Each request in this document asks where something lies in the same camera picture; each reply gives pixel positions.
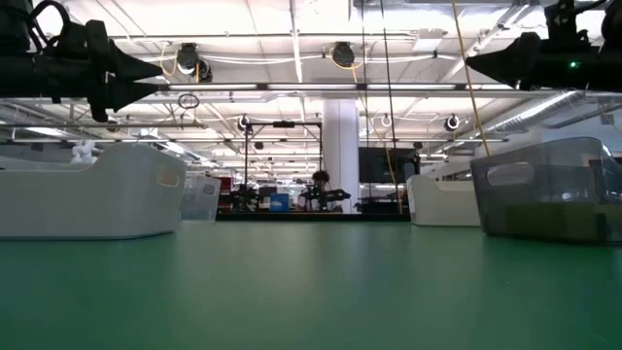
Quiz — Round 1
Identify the person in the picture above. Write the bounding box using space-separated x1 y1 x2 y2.
294 169 341 214

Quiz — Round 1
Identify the black monitor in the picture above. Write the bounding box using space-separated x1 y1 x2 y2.
358 146 420 185

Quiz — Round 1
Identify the frosted grey plastic bin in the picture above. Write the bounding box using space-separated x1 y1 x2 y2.
0 142 188 240

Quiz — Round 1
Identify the yellow hanging cable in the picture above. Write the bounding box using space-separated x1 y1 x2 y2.
450 0 491 157

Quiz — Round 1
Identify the smoky dark plastic bin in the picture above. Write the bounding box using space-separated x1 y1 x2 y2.
469 136 622 244

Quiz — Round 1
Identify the white plastic bin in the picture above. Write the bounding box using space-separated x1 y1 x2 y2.
405 174 482 228

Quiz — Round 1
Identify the black metal frame stand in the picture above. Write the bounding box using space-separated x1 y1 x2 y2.
244 120 324 205

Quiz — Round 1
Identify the white pillar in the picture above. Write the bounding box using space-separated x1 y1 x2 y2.
322 99 362 214

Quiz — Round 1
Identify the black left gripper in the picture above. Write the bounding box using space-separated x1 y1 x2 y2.
52 19 164 123

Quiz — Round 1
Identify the blue box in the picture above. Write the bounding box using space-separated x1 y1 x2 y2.
269 192 291 213

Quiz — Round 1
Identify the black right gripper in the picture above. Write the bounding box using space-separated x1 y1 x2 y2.
466 31 604 92

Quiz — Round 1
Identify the silver ventilation duct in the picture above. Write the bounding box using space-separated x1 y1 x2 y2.
480 89 622 135

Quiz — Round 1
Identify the clear plastic bin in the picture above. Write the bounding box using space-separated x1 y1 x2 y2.
180 173 223 224

